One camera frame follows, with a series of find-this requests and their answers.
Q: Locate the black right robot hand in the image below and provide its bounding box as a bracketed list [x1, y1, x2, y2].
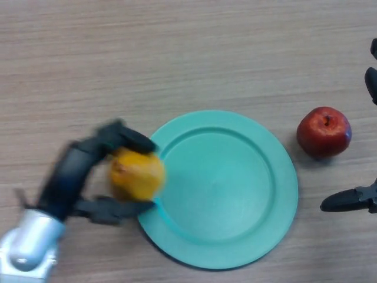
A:
[320, 38, 377, 214]

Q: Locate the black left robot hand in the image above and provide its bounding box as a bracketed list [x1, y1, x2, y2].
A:
[37, 119, 157, 225]

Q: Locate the yellow pear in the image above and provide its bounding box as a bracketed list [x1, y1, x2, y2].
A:
[109, 147, 166, 202]

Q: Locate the green plastic plate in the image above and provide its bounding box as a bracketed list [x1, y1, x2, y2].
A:
[137, 110, 299, 270]

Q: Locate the red apple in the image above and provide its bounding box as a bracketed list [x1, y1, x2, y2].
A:
[296, 106, 352, 159]

